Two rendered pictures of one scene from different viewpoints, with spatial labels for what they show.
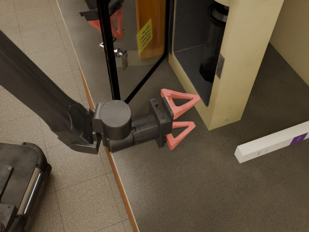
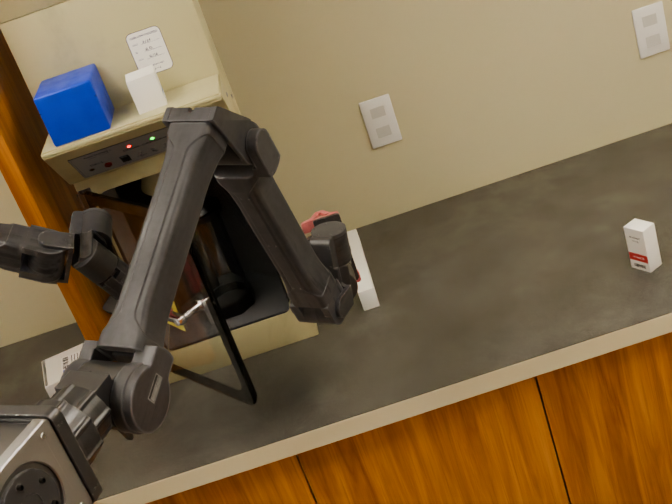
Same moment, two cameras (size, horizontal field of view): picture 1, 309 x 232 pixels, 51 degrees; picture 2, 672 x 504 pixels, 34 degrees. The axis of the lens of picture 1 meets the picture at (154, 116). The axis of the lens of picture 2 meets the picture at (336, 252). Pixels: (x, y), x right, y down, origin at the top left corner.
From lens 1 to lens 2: 156 cm
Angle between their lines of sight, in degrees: 55
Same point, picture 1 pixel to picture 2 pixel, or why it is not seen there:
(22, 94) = (297, 239)
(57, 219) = not seen: outside the picture
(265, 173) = (400, 285)
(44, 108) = (309, 252)
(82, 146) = (344, 295)
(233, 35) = not seen: hidden behind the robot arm
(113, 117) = (332, 230)
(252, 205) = (439, 295)
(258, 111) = not seen: hidden behind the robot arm
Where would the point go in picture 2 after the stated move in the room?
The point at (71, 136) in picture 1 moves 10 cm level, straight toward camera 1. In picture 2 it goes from (333, 286) to (393, 264)
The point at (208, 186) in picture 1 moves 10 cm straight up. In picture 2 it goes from (403, 330) to (389, 287)
